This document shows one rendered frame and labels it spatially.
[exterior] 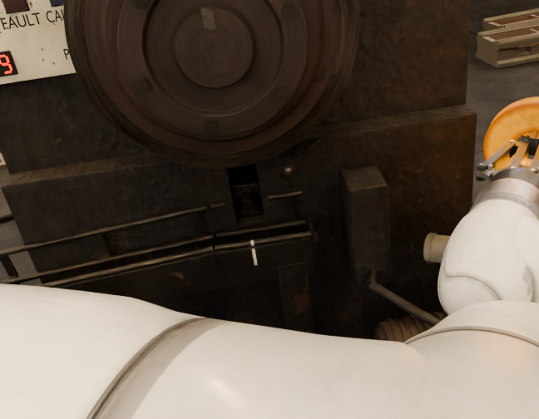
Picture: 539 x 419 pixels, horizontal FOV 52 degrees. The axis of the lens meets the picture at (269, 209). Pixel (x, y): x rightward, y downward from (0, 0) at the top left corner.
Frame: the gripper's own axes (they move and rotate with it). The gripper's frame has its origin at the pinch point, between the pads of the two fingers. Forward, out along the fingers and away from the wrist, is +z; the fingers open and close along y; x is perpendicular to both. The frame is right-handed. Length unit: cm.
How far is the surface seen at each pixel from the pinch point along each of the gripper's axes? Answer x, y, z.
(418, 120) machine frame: -5.0, -23.3, 13.2
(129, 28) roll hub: 26, -52, -28
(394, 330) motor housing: -37.6, -20.4, -12.8
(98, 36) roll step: 24, -61, -27
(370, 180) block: -11.5, -28.2, -1.1
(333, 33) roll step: 18.2, -30.5, -5.9
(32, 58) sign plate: 20, -83, -24
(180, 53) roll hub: 22, -46, -26
